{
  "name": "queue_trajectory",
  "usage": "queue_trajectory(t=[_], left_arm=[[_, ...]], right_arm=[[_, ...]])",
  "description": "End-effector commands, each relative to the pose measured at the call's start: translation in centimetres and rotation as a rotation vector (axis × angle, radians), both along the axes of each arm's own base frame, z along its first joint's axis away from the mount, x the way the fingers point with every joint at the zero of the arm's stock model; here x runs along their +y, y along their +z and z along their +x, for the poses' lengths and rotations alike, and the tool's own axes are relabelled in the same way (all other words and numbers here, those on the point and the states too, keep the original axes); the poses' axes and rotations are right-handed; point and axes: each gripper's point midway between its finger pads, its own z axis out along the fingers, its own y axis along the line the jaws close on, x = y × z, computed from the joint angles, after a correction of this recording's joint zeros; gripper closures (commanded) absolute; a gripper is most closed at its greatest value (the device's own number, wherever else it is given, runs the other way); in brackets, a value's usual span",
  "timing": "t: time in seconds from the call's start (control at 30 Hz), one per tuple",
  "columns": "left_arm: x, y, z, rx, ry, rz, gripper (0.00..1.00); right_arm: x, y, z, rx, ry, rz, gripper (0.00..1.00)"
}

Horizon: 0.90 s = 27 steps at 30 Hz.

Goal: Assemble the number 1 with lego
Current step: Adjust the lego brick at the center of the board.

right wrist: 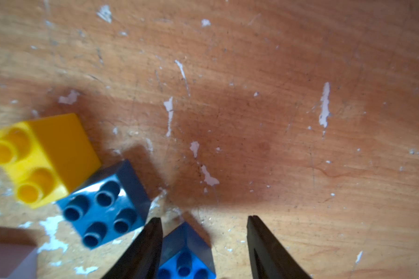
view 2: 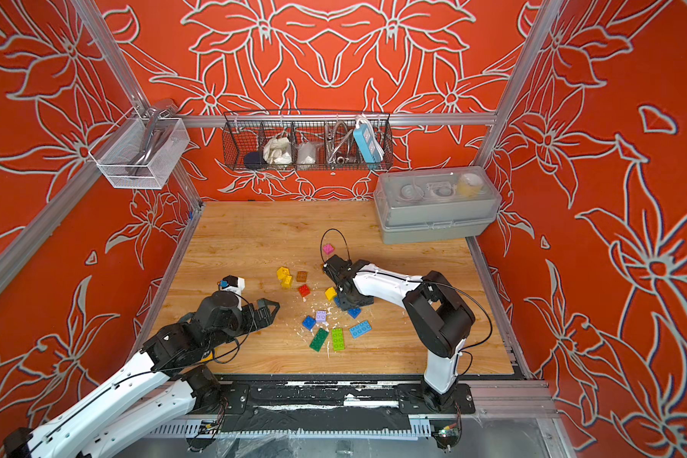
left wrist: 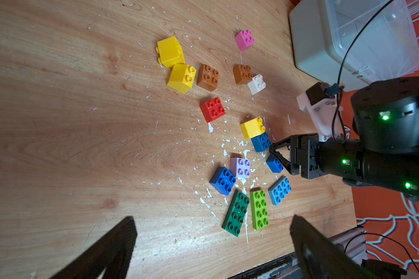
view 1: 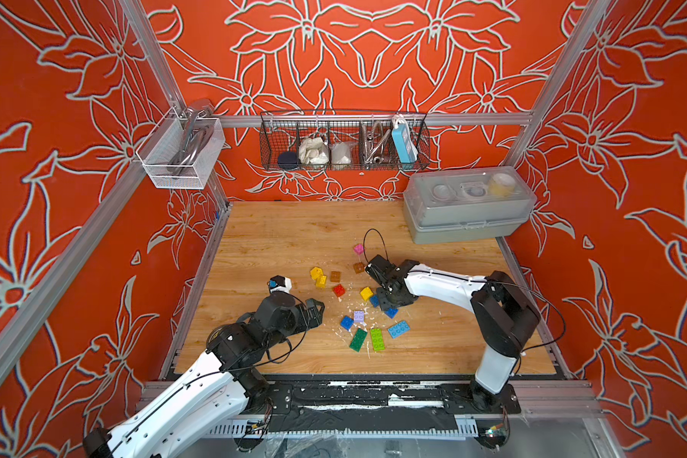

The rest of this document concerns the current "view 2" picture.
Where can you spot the yellow lego brick rear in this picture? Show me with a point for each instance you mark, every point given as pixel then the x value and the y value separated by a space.
pixel 283 273

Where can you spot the dark green lego plate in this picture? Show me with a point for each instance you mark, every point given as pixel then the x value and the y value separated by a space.
pixel 319 339

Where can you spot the grey plastic storage box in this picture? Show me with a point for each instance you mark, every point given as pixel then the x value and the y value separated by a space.
pixel 437 204

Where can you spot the dark blue lego brick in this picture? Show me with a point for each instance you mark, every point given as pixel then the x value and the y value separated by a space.
pixel 354 313

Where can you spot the white crumpled bag in basket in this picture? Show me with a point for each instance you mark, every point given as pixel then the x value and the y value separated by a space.
pixel 278 151

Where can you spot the aluminium rear rail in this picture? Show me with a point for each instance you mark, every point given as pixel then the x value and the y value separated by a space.
pixel 395 120

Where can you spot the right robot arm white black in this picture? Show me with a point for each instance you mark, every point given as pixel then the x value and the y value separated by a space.
pixel 439 314

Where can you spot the metal tongs in bin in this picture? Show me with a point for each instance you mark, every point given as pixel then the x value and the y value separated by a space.
pixel 157 131

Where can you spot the light blue lego plate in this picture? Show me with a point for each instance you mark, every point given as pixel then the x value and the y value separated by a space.
pixel 360 329

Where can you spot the blue lego brick square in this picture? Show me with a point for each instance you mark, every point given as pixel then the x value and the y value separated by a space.
pixel 309 323

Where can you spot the yellow lego brick small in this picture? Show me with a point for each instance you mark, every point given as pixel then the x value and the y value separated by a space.
pixel 330 293

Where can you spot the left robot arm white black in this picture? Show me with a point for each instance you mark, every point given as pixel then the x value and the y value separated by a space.
pixel 165 379

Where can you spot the clear plastic wall bin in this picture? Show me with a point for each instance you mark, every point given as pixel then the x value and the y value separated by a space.
pixel 114 158

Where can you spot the aluminium frame post left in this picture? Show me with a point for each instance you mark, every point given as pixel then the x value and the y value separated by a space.
pixel 94 21

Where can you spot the light blue box in basket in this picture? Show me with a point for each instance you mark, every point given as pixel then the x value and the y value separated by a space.
pixel 367 142

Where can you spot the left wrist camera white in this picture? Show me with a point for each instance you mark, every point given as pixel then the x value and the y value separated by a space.
pixel 232 284

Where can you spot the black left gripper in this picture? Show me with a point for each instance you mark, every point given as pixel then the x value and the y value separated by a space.
pixel 255 323

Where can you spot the aluminium frame post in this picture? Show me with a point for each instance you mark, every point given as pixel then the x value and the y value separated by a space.
pixel 534 41
pixel 94 21

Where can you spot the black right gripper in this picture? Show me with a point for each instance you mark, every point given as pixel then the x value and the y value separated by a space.
pixel 343 305

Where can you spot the aluminium frame post right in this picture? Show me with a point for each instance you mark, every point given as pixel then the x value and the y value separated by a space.
pixel 534 41

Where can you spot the lime green lego brick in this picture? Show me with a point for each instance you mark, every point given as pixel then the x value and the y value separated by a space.
pixel 338 339

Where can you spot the red lego brick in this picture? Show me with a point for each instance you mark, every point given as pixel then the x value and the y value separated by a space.
pixel 304 290

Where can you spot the black wire wall basket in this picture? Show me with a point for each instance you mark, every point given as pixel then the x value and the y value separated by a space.
pixel 316 145

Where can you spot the aluminium frame rail left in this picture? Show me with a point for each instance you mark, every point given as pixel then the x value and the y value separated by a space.
pixel 32 238

